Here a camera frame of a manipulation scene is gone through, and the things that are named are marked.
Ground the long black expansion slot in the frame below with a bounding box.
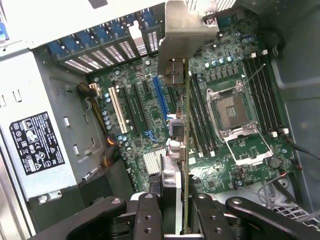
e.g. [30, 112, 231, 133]
[132, 82, 149, 129]
[119, 85, 141, 133]

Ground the white expansion slot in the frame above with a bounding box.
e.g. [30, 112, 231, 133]
[108, 86, 129, 135]

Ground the perforated rear slot cover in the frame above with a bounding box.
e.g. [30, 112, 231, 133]
[91, 49, 115, 67]
[104, 44, 126, 63]
[146, 29, 160, 54]
[63, 58, 87, 74]
[77, 53, 103, 70]
[118, 39, 137, 60]

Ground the grey power supply unit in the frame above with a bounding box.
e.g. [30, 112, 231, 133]
[0, 47, 107, 201]

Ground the black RAM slot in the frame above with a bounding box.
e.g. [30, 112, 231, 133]
[259, 49, 290, 134]
[191, 73, 210, 157]
[193, 74, 215, 156]
[248, 53, 279, 138]
[188, 71, 204, 158]
[197, 74, 220, 154]
[253, 55, 284, 135]
[243, 59, 272, 137]

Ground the short black expansion slot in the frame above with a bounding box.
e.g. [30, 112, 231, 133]
[141, 80, 153, 97]

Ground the power supply wire bundle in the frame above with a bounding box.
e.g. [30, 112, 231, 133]
[75, 81, 121, 171]

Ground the black power supply label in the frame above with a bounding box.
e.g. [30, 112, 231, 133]
[9, 111, 66, 176]

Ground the silver finned chipset heatsink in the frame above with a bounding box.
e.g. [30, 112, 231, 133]
[143, 148, 167, 175]

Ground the thick black wire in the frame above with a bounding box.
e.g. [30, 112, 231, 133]
[281, 129, 320, 161]

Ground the blue expansion slot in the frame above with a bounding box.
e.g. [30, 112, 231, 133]
[152, 75, 172, 121]

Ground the green motherboard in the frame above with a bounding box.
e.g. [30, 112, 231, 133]
[87, 9, 299, 199]

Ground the grey open PC case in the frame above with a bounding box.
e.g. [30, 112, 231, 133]
[0, 0, 320, 240]

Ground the thin metal locking lever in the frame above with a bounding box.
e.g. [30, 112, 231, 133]
[242, 63, 267, 88]

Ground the CPU socket with metal frame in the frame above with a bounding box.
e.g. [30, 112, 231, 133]
[205, 79, 275, 167]

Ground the round coin cell battery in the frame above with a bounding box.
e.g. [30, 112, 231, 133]
[269, 156, 282, 169]

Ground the thin grey wire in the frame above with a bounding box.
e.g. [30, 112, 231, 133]
[246, 178, 286, 210]

